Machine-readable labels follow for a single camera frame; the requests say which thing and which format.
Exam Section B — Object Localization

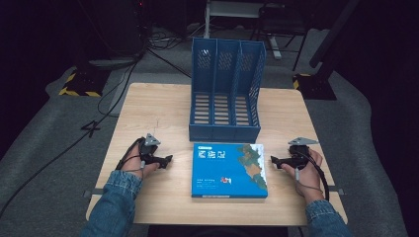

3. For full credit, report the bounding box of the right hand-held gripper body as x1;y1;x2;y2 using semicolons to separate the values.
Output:
288;136;320;166

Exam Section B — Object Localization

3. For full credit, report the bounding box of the black slanted pole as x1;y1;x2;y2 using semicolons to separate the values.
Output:
308;0;361;69

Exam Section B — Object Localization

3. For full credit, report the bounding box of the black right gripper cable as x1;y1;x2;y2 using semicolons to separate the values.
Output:
297;149;331;202

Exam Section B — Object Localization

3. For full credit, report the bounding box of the long black floor cable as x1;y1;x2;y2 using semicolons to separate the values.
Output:
0;48;149;220

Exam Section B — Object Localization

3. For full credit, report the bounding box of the person's left hand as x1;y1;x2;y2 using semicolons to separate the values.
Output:
121;137;160;181

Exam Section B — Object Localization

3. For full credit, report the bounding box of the black yellow striped stand base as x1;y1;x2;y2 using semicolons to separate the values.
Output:
292;72;338;102
57;66;112;99

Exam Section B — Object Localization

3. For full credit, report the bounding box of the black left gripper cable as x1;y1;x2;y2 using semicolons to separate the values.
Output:
115;136;146;172

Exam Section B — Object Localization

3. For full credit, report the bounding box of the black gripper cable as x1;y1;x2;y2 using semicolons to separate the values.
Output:
297;149;331;202
115;136;146;172

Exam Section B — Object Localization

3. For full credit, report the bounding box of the person's right hand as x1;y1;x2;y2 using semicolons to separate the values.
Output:
281;147;326;205

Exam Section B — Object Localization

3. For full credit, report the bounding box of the blue book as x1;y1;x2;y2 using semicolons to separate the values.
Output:
191;142;269;199

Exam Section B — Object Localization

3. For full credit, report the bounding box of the blue plastic file rack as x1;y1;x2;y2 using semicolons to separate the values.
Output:
188;37;267;144

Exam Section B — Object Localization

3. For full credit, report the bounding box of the white metal stand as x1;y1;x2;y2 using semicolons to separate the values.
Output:
203;0;285;61

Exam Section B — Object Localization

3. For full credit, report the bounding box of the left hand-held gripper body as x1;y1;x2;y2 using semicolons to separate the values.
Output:
137;132;162;166

